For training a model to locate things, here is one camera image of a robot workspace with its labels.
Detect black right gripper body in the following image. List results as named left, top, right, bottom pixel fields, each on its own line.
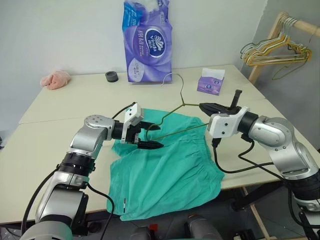
left=220, top=104, right=242, bottom=116

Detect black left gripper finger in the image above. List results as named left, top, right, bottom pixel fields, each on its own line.
left=137, top=140, right=165, bottom=151
left=140, top=121, right=162, bottom=132

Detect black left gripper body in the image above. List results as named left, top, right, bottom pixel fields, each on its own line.
left=124, top=120, right=144, bottom=145

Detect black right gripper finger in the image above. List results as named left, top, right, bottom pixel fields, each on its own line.
left=232, top=89, right=243, bottom=109
left=199, top=102, right=230, bottom=117

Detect green shorts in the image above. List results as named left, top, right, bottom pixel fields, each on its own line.
left=106, top=107, right=225, bottom=222

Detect olive wire hanger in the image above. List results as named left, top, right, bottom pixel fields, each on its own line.
left=145, top=72, right=210, bottom=141

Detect purple tissue pack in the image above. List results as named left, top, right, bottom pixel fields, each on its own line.
left=196, top=67, right=226, bottom=96

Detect light wooden clothes rack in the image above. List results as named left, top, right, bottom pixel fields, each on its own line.
left=248, top=11, right=320, bottom=85

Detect black tape roll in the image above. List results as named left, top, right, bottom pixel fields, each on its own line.
left=104, top=70, right=119, bottom=84

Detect purple toilet paper pack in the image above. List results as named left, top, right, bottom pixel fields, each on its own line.
left=121, top=0, right=174, bottom=85

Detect black metal stand bar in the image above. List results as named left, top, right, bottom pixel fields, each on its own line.
left=230, top=181, right=289, bottom=211

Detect pink plush cloth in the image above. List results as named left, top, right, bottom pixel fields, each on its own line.
left=40, top=69, right=72, bottom=91

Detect dark rounded shape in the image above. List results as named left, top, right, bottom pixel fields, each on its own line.
left=184, top=213, right=226, bottom=240

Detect light wooden slat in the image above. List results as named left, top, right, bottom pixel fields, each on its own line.
left=241, top=186, right=273, bottom=240

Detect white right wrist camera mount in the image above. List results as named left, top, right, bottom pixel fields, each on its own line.
left=206, top=106, right=251, bottom=139

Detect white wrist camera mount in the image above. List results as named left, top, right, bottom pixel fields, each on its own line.
left=206, top=106, right=251, bottom=139
left=120, top=101, right=146, bottom=145

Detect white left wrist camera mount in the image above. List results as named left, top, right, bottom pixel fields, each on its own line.
left=120, top=101, right=146, bottom=145

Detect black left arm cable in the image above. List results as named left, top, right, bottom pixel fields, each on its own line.
left=84, top=183, right=116, bottom=240
left=20, top=167, right=61, bottom=238
left=111, top=101, right=136, bottom=120

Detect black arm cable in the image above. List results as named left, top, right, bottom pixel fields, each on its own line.
left=237, top=134, right=286, bottom=181
left=20, top=167, right=61, bottom=238
left=84, top=183, right=116, bottom=240
left=111, top=101, right=136, bottom=120
left=211, top=136, right=276, bottom=174

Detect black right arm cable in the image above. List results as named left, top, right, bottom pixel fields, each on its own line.
left=211, top=136, right=276, bottom=174
left=237, top=134, right=286, bottom=181

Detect green wire hanger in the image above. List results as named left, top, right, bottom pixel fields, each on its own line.
left=271, top=32, right=314, bottom=81

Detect grey wire hanger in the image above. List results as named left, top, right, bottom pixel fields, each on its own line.
left=240, top=15, right=309, bottom=61

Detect yellow wire hanger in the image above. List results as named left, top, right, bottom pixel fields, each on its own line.
left=246, top=32, right=313, bottom=68

